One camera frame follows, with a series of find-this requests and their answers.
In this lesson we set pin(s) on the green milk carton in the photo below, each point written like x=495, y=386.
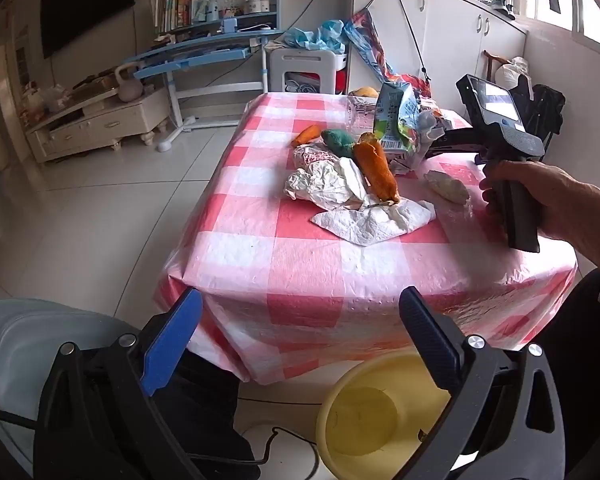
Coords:
x=395, y=115

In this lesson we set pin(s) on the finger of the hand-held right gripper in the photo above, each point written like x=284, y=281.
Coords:
x=452, y=151
x=460, y=136

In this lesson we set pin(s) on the pale blue seat cushion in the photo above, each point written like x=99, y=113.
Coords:
x=25, y=340

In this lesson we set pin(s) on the black television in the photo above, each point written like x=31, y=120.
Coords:
x=87, y=5

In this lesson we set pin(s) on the row of books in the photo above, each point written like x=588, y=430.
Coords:
x=172, y=10

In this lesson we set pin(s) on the blue study desk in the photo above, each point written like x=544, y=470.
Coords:
x=205, y=55

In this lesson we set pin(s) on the yellow orange fruit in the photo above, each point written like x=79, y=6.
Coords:
x=362, y=92

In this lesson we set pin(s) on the cream television stand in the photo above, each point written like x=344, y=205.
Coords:
x=100, y=120

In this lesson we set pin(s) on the colourful printed bag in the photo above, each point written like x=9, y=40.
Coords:
x=375, y=50

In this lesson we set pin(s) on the silver wrapper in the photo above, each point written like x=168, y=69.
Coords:
x=312, y=154

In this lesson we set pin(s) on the yellow plastic basin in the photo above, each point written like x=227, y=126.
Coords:
x=360, y=410

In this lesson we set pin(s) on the person's right hand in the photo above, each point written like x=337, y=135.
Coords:
x=565, y=195

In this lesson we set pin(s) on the black jacket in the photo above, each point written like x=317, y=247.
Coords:
x=540, y=105

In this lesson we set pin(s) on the grey shoes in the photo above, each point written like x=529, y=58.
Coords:
x=500, y=5

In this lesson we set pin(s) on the small carrot piece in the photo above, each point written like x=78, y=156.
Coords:
x=305, y=135

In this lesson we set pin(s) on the green vegetable toy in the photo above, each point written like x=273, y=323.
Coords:
x=337, y=142

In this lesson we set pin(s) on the clear plastic bottle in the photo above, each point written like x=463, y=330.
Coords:
x=360, y=110

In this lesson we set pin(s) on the white paper napkin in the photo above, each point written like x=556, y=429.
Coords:
x=375, y=222

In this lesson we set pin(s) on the person's black trousers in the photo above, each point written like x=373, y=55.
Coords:
x=590, y=340

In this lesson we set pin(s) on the beige tissue ball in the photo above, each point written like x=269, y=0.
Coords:
x=445, y=186

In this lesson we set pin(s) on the white cabinet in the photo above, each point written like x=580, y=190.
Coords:
x=445, y=25

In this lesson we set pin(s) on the white plastic bag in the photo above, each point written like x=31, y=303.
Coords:
x=512, y=70

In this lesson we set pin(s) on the red checkered tablecloth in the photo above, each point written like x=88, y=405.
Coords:
x=300, y=260

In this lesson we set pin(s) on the blue plastic bag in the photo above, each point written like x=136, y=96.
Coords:
x=315, y=35

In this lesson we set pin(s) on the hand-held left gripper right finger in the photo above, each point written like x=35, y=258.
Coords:
x=430, y=340

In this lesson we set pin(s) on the white plastic stool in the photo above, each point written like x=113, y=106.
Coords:
x=305, y=67

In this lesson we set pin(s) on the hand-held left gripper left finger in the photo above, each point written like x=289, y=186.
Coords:
x=172, y=345

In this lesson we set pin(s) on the pink kettlebell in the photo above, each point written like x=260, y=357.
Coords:
x=129, y=87

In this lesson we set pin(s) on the white paper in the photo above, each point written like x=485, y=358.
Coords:
x=320, y=185

